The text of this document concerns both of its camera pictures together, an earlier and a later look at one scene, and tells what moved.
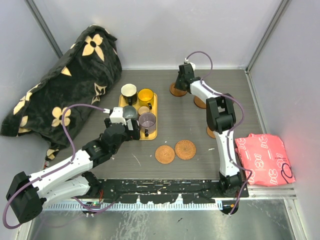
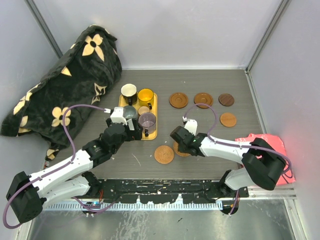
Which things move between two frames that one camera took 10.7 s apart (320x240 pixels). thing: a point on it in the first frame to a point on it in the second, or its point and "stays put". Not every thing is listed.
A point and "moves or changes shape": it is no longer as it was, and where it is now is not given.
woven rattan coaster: x=164 y=154 stays put
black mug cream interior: x=129 y=91 stays put
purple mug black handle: x=147 y=122 stays put
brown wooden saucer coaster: x=199 y=102 stays put
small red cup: x=143 y=109 stays put
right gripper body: x=178 y=84 to x=182 y=148
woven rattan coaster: x=185 y=149 moves or changes shape
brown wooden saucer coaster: x=177 y=92 to x=178 y=100
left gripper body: x=131 y=134 stays put
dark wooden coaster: x=210 y=133 moves or changes shape
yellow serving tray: x=152 y=135 stays put
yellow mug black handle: x=145 y=97 stays put
